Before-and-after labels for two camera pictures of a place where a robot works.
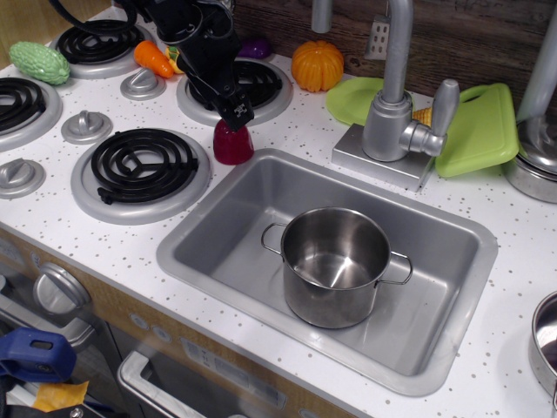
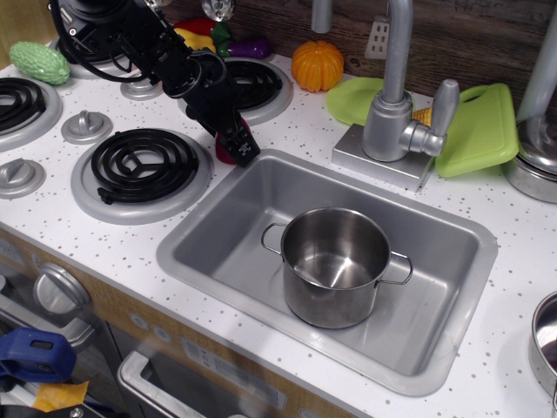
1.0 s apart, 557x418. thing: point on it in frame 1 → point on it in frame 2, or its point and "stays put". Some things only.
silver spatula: (378, 44) stays put
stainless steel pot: (332, 260) stays put
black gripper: (213, 59) → (201, 80)
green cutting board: (484, 131) stays put
